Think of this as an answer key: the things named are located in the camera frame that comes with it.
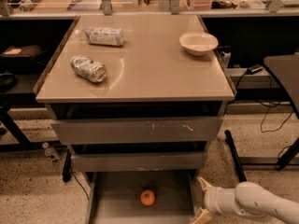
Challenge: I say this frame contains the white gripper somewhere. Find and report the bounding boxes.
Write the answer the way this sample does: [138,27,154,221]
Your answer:
[190,176,241,224]

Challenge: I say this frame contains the orange fruit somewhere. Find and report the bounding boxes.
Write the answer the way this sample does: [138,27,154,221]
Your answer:
[140,189,156,206]

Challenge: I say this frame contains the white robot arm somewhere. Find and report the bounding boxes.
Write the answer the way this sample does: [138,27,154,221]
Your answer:
[190,177,299,224]

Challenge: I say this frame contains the top grey drawer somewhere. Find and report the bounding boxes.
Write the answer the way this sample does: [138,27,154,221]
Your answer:
[51,116,222,145]

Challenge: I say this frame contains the open bottom grey drawer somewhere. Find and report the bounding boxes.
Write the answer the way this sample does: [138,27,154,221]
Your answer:
[85,171,196,224]

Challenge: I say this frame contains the middle grey drawer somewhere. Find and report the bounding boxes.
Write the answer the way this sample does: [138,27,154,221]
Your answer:
[71,152,207,172]

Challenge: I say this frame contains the grey drawer cabinet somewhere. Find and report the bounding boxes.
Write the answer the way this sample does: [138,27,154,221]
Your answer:
[36,15,235,157]

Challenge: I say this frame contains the black table leg bar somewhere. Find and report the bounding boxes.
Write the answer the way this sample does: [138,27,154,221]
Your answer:
[224,130,247,182]

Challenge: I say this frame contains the dark phone on shelf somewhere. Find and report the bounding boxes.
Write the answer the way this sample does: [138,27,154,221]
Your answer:
[247,64,263,75]

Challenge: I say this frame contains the white bowl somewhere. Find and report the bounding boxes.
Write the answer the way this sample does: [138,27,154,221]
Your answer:
[179,32,219,56]

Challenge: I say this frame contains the small bottle on floor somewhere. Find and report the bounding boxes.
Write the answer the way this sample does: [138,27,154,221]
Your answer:
[42,142,60,162]

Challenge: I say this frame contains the crushed silver soda can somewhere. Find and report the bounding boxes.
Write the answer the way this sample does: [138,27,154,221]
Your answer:
[70,55,107,83]

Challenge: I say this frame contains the clear plastic water bottle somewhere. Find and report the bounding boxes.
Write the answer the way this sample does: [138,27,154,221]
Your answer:
[75,26,124,47]

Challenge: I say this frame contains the black cable on floor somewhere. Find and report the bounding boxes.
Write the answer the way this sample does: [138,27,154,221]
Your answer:
[255,99,295,134]

